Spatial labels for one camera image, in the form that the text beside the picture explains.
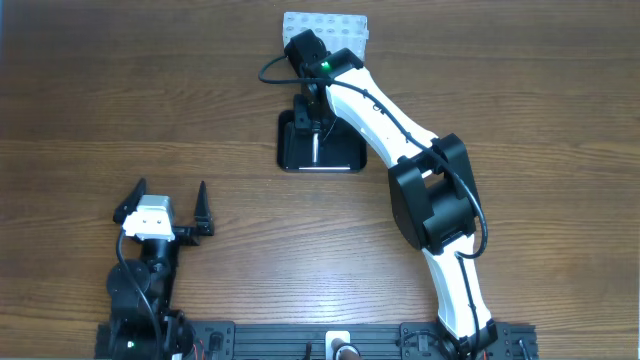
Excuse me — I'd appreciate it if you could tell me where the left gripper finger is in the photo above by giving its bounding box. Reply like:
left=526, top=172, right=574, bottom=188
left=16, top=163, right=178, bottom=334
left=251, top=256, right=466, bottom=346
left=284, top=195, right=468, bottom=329
left=112, top=177, right=148, bottom=225
left=193, top=180, right=216, bottom=237

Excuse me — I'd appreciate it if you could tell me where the mounting rail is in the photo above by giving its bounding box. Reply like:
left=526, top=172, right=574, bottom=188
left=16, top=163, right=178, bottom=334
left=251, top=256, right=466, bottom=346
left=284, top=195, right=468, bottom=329
left=94, top=320, right=539, bottom=360

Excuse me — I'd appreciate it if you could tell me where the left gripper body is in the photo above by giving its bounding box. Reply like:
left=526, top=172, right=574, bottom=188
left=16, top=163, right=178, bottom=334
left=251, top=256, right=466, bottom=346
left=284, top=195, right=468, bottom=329
left=171, top=225, right=202, bottom=247

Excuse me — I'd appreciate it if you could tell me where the black tray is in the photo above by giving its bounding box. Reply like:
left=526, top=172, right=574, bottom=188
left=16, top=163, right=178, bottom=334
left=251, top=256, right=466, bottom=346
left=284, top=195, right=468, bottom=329
left=276, top=108, right=369, bottom=175

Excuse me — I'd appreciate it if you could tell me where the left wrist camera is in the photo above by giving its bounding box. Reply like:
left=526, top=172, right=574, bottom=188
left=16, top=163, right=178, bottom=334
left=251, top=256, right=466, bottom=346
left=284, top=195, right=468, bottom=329
left=121, top=194, right=177, bottom=243

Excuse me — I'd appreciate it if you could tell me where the white test tube rack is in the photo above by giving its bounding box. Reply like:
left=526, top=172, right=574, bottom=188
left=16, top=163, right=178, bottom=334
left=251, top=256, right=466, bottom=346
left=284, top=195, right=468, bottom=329
left=281, top=11, right=371, bottom=62

